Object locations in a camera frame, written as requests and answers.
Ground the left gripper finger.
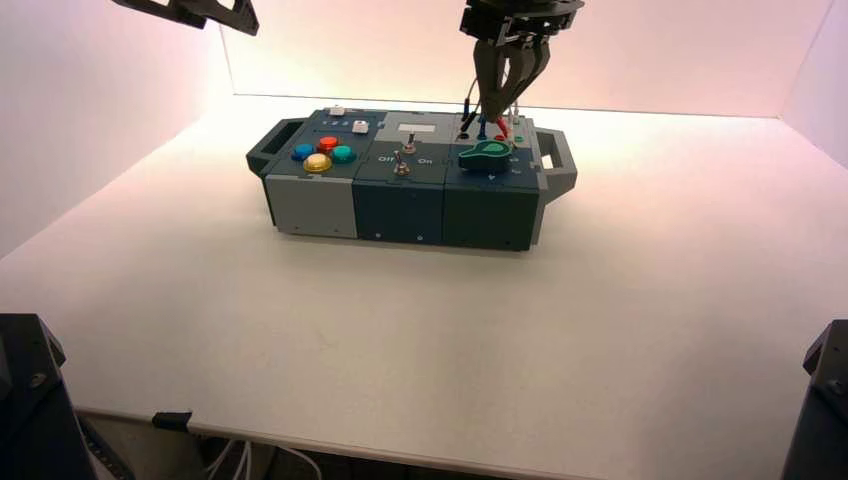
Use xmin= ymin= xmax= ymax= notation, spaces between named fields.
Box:
xmin=195 ymin=0 xmax=261 ymax=37
xmin=111 ymin=0 xmax=209 ymax=30

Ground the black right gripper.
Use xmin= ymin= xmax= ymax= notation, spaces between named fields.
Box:
xmin=459 ymin=0 xmax=586 ymax=125

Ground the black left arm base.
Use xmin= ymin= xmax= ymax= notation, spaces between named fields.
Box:
xmin=0 ymin=313 xmax=102 ymax=480

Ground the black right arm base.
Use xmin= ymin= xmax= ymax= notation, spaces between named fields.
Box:
xmin=780 ymin=319 xmax=848 ymax=480

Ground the green rotary knob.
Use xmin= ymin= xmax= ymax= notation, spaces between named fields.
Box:
xmin=457 ymin=139 xmax=515 ymax=176

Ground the teal and grey task box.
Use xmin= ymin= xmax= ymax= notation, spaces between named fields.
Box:
xmin=245 ymin=105 xmax=578 ymax=252

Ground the black table edge clamp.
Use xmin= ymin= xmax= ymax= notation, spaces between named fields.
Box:
xmin=151 ymin=411 xmax=194 ymax=433

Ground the white cable under table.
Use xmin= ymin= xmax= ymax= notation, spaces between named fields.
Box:
xmin=203 ymin=439 xmax=241 ymax=480
xmin=276 ymin=445 xmax=324 ymax=480

